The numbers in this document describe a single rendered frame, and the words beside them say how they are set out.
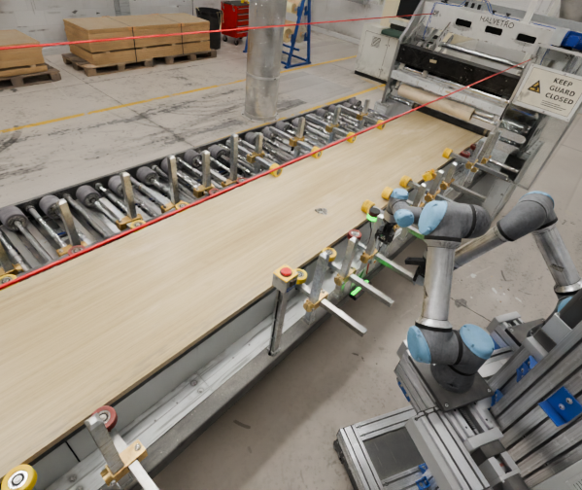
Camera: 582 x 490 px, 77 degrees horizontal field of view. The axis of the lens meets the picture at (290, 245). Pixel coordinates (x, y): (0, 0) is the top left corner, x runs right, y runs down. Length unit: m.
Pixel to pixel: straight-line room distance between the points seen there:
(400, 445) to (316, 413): 0.52
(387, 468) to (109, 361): 1.44
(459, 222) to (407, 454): 1.38
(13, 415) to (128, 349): 0.39
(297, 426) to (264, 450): 0.23
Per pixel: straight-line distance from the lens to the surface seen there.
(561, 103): 3.91
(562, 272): 1.80
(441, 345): 1.31
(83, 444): 1.67
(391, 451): 2.25
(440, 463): 1.47
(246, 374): 1.71
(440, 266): 1.28
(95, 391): 1.53
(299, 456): 2.35
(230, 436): 2.36
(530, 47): 4.23
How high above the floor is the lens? 2.19
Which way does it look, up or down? 40 degrees down
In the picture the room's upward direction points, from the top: 9 degrees clockwise
